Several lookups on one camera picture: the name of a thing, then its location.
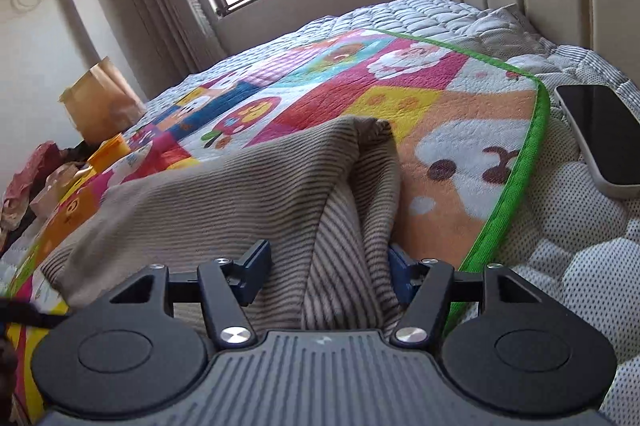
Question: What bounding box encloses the brown striped knit garment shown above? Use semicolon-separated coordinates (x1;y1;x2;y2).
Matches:
41;116;401;333

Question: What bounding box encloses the pink red clothes pile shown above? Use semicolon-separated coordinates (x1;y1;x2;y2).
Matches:
1;141;63;252

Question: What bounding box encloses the pink box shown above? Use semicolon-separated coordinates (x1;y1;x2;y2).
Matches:
29;162;81;219

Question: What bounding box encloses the white quilted mattress pad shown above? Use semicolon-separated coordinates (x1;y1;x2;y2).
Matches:
142;0;639;425

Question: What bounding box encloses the colourful cartoon play mat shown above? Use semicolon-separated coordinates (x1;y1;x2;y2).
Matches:
0;28;551;426

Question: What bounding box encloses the yellow round lidded container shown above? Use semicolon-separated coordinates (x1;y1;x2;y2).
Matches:
87;134;131;174

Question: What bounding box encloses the brown paper bag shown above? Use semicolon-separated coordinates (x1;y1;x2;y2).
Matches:
58;56;146;145

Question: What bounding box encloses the smartphone with white case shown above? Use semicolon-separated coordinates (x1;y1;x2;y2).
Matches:
554;85;639;200

